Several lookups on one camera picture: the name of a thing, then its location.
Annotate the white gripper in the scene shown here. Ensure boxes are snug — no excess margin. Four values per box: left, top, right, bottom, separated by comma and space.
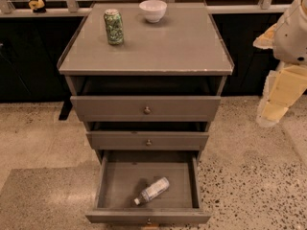
252, 24, 307, 127

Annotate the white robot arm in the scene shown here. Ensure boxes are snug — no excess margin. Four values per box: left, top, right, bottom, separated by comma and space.
253, 0, 307, 127

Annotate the grey wooden drawer cabinet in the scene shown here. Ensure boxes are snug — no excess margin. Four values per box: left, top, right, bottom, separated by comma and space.
57, 1, 235, 165

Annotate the brass top drawer knob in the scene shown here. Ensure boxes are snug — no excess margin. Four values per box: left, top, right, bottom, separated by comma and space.
143, 106, 152, 115

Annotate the brass middle drawer knob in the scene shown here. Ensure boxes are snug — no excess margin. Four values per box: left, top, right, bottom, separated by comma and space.
146, 139, 152, 147

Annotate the grey open bottom drawer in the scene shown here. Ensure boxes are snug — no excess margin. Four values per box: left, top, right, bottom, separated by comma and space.
86, 150, 210, 224

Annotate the grey middle drawer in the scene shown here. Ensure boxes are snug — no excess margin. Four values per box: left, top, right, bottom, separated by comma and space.
86, 131, 208, 150

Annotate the grey top drawer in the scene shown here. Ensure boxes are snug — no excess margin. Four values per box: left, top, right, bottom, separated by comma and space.
71, 96, 221, 122

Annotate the white ceramic bowl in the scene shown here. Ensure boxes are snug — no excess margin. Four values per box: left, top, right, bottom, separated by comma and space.
139, 0, 167, 23

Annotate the green soda can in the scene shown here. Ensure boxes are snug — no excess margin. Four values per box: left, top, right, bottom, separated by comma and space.
104, 9, 124, 45

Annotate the yellow toy on ledge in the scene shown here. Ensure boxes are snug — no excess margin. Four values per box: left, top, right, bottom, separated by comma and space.
29, 0, 46, 13

